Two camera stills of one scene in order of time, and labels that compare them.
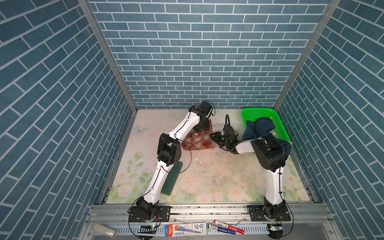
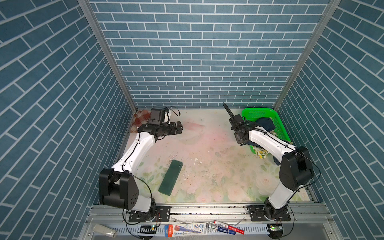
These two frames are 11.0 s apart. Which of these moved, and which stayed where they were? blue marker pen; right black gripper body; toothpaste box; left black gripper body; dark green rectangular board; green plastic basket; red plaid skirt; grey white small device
Moved: left black gripper body; red plaid skirt; right black gripper body
Stayed: dark green rectangular board; grey white small device; green plastic basket; toothpaste box; blue marker pen
